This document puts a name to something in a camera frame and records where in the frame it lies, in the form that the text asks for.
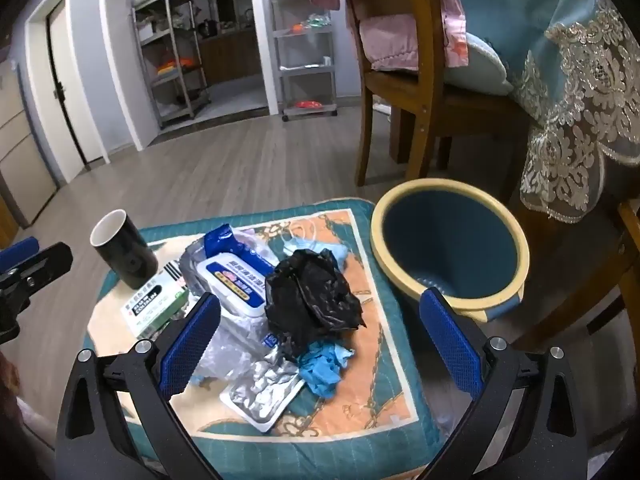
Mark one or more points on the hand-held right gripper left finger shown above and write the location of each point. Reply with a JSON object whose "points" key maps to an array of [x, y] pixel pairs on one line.
{"points": [[190, 345]]}

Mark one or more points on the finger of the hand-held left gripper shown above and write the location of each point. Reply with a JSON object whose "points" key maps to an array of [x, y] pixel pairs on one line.
{"points": [[47, 262], [20, 249]]}

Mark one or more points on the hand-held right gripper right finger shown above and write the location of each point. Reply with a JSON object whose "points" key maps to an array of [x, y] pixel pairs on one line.
{"points": [[450, 340]]}

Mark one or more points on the clear plastic bag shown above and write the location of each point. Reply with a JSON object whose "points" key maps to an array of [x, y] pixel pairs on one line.
{"points": [[235, 340]]}

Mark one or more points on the green white medicine box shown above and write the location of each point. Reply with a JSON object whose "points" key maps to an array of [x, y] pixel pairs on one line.
{"points": [[150, 305]]}

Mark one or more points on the blue white wet wipes packet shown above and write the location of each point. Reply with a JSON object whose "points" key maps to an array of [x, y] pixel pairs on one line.
{"points": [[230, 280]]}

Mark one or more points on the blue bin with yellow rim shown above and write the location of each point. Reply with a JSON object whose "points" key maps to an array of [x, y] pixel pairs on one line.
{"points": [[450, 240]]}

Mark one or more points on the black plastic bag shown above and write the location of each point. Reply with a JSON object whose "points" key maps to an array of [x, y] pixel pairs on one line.
{"points": [[310, 300]]}

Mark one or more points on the blue rubber glove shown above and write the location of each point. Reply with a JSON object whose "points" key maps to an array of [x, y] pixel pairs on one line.
{"points": [[320, 370]]}

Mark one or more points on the blue face mask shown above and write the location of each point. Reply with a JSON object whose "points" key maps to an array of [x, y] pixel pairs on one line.
{"points": [[291, 250]]}

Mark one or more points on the black mug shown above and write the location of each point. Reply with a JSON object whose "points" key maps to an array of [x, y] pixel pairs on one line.
{"points": [[127, 255]]}

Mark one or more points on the silver foil blister pack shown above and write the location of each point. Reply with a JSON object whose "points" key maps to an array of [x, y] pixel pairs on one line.
{"points": [[260, 390]]}

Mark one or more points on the beige drawer cabinet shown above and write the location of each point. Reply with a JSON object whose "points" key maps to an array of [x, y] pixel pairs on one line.
{"points": [[20, 160]]}

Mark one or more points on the white door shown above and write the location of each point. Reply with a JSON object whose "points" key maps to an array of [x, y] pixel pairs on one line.
{"points": [[70, 125]]}

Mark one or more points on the teal patterned cushion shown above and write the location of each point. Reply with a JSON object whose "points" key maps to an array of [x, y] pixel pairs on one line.
{"points": [[350, 240]]}

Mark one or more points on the wooden chair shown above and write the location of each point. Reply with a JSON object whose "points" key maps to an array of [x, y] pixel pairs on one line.
{"points": [[627, 240], [425, 100]]}

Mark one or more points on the grey metal shelf rack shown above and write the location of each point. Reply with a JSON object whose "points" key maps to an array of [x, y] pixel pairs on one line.
{"points": [[170, 72]]}

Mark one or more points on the orange items on shelf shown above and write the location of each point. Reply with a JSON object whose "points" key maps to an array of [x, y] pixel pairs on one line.
{"points": [[177, 65]]}

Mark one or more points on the white power strip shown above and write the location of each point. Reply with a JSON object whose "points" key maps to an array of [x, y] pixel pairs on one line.
{"points": [[381, 109]]}

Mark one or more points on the red item on rack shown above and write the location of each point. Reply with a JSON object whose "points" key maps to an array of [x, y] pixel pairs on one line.
{"points": [[306, 105]]}

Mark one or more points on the wooden kitchen cabinet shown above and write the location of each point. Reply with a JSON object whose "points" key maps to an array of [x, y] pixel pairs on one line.
{"points": [[230, 57]]}

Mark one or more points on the light blue seat pad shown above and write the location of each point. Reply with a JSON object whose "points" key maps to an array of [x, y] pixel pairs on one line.
{"points": [[475, 65]]}

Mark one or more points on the blue lace tablecloth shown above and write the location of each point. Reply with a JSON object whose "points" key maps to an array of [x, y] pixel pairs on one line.
{"points": [[575, 85]]}

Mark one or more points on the black cooking pot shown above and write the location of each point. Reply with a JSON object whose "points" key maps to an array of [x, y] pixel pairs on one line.
{"points": [[209, 28]]}

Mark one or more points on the white rolling shelf rack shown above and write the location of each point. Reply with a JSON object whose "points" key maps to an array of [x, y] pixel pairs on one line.
{"points": [[305, 67]]}

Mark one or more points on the pink seat cushion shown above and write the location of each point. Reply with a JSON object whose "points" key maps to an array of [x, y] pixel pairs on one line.
{"points": [[390, 40]]}

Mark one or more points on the pink floral cloth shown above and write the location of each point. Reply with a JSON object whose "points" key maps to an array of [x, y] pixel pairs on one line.
{"points": [[452, 25]]}

